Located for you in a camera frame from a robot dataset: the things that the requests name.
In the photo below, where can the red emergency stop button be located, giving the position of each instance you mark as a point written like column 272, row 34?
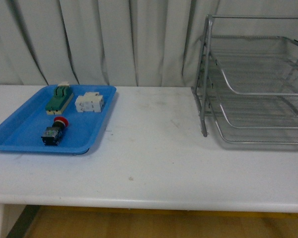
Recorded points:
column 53, row 135

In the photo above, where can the silver mesh letter rack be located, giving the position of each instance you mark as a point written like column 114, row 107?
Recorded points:
column 247, row 78

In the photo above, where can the white terminal block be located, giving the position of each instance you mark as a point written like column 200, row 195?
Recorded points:
column 90, row 102

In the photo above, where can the blue plastic tray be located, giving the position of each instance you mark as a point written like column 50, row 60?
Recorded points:
column 22, row 130

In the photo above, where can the white curtain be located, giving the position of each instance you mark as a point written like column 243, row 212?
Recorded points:
column 112, row 42

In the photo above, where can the green knife switch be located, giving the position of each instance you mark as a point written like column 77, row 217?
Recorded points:
column 62, row 96

